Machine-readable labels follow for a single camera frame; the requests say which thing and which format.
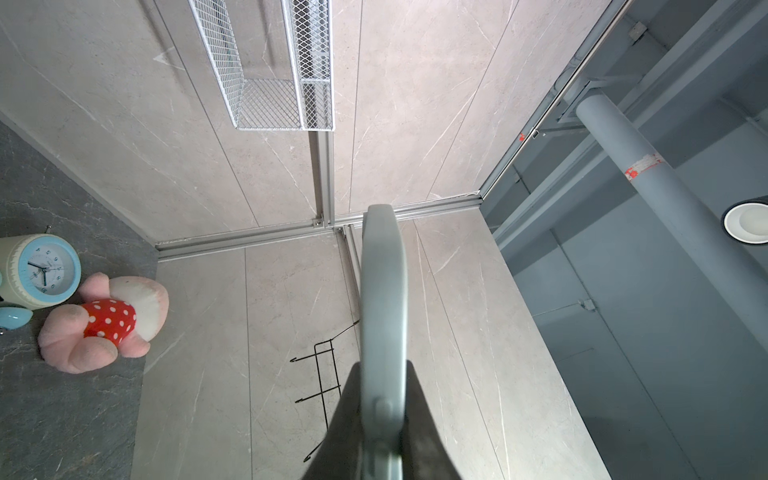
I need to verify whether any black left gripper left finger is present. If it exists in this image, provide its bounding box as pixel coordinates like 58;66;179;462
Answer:
303;362;363;480

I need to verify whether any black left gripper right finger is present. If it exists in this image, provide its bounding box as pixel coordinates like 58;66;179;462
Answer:
401;360;461;480

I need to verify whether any pink plush pig toy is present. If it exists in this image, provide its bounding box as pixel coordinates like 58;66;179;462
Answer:
38;272;169;374

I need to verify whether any blue cream alarm clock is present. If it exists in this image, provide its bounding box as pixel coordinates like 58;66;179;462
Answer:
1;234;82;332

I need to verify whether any grey ceiling pipe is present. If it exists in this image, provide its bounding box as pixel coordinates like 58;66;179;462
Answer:
576;93;767;347

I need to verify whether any round ceiling lamp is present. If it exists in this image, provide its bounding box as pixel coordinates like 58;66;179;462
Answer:
721;196;768;245

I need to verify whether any black wire hook rack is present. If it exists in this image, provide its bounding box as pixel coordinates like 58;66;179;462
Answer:
289;320;359;465

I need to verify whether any white wire mesh basket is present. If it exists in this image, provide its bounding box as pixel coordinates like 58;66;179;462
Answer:
190;0;335;132

